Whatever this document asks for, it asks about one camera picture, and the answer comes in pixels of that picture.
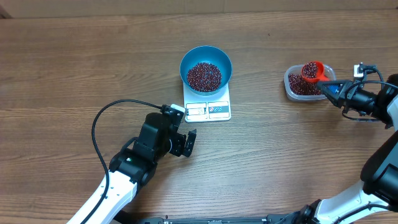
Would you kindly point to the red beans in container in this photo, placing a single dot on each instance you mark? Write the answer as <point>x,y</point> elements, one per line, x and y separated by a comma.
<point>301,87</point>

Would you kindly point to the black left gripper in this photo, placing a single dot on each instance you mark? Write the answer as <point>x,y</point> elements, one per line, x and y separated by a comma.
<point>178,149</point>

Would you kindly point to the red scoop with blue handle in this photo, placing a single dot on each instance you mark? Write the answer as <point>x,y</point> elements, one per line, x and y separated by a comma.
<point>312,73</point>

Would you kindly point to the white digital kitchen scale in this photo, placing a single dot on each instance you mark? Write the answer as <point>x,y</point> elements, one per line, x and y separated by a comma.
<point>207,108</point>

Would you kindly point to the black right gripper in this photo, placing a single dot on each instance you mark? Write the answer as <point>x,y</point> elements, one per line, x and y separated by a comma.
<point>336,101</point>

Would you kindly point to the clear plastic food container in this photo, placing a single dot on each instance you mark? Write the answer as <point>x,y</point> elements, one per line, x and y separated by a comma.
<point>296,69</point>

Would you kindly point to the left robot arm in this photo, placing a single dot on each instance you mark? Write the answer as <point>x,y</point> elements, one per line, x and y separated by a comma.
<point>135,164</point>

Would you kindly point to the red beans in bowl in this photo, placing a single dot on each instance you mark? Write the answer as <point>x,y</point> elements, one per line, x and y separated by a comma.
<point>204,77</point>

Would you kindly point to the blue metal bowl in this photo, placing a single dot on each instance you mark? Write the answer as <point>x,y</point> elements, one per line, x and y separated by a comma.
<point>208,54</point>

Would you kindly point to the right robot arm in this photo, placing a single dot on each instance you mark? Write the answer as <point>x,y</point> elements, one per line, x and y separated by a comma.
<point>376,191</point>

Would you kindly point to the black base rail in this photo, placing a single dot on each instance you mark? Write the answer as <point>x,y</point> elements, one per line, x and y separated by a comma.
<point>127,218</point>

